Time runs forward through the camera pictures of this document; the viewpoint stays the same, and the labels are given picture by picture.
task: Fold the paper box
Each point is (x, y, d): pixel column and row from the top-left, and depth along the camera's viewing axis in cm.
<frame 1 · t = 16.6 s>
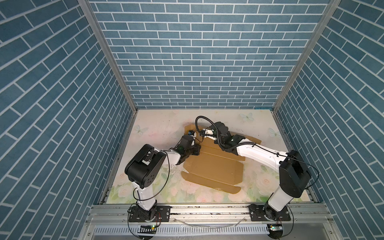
left hand: (200, 146, 96), fingers open
right hand: (218, 126, 88), fingers closed
flat brown cardboard box: (215, 168, 93), on the table

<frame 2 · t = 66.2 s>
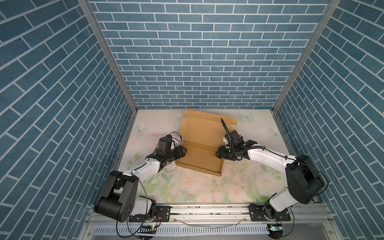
left hand: (184, 151, 90), fingers open
right hand: (217, 153, 89), fingers open
flat brown cardboard box: (204, 135, 91), point 14 cm above the table

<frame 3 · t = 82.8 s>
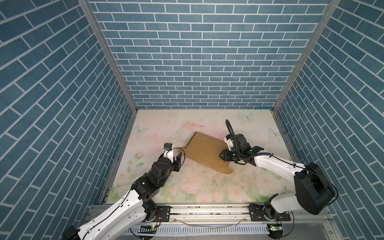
left hand: (178, 153, 78), fingers open
right hand: (220, 153, 88), fingers open
flat brown cardboard box: (205, 150, 92), point 7 cm above the table

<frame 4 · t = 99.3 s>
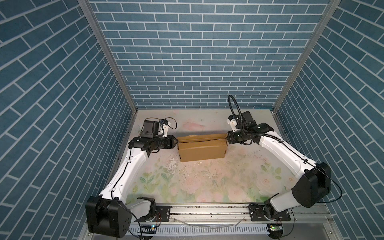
left hand: (176, 140, 79), fingers open
right hand: (225, 136, 83), fingers closed
flat brown cardboard box: (197, 147, 84), point 15 cm above the table

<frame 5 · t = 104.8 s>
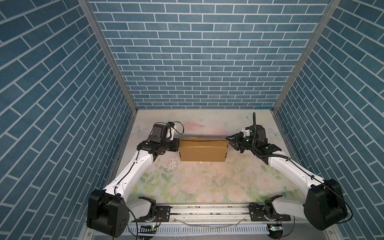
left hand: (180, 142, 82), fingers closed
right hand: (224, 137, 81), fingers open
the named things where they were.

